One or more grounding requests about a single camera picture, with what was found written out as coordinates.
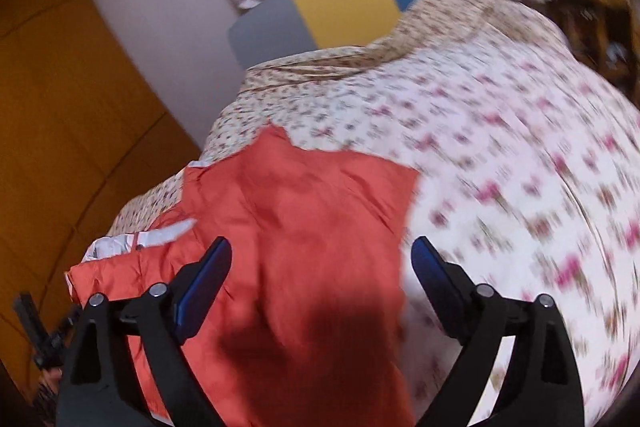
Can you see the wooden side desk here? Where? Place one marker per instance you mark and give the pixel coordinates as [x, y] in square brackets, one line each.
[600, 7]

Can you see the person's left forearm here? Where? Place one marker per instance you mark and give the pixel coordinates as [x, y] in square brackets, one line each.
[49, 394]

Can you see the orange quilted jacket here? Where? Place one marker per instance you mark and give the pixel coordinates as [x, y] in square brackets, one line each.
[300, 232]

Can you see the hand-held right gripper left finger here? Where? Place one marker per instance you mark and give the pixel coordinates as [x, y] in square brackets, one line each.
[205, 287]

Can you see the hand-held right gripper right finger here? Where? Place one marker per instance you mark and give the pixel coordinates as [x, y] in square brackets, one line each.
[437, 282]

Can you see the floral bed quilt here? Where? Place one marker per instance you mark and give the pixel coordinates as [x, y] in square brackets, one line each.
[500, 132]

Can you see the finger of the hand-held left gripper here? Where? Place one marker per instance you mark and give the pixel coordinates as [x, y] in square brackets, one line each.
[47, 347]

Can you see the wooden wardrobe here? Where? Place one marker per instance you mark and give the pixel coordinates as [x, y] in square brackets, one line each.
[60, 107]

